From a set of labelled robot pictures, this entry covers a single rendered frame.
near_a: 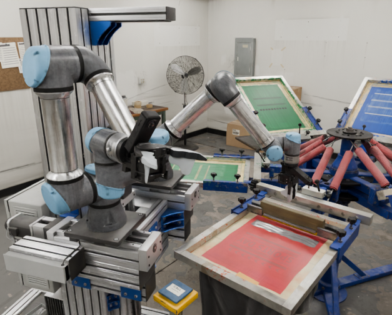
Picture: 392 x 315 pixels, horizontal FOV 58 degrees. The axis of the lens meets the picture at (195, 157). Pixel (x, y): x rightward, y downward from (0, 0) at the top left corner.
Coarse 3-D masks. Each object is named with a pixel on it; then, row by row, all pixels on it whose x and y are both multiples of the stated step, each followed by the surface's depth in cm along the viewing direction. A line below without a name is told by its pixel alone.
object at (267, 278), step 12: (288, 228) 188; (276, 240) 177; (288, 240) 177; (324, 240) 177; (312, 252) 167; (252, 264) 158; (300, 264) 158; (252, 276) 150; (264, 276) 150; (276, 276) 150; (288, 276) 150; (276, 288) 143
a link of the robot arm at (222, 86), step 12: (216, 84) 158; (228, 84) 157; (216, 96) 160; (228, 96) 156; (240, 96) 159; (240, 108) 158; (240, 120) 161; (252, 120) 159; (252, 132) 161; (264, 132) 161; (264, 144) 162; (276, 144) 163; (276, 156) 161
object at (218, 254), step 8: (256, 216) 200; (248, 224) 192; (272, 224) 192; (280, 224) 192; (232, 232) 184; (240, 232) 184; (256, 232) 184; (264, 232) 184; (272, 232) 184; (224, 240) 177; (232, 240) 177; (272, 240) 177; (216, 248) 170; (224, 248) 170; (208, 256) 164; (216, 256) 164; (224, 256) 164; (232, 256) 164; (240, 256) 164; (224, 264) 158; (232, 264) 158; (240, 264) 158
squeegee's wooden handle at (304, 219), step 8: (264, 200) 197; (264, 208) 195; (272, 208) 192; (280, 208) 188; (288, 208) 187; (280, 216) 190; (288, 216) 186; (296, 216) 183; (304, 216) 180; (312, 216) 179; (304, 224) 181; (312, 224) 179; (320, 224) 176
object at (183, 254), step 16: (224, 224) 186; (336, 224) 187; (192, 240) 171; (208, 240) 177; (176, 256) 162; (192, 256) 158; (336, 256) 163; (208, 272) 151; (224, 272) 147; (320, 272) 147; (240, 288) 141; (256, 288) 138; (304, 288) 138; (272, 304) 132; (288, 304) 130
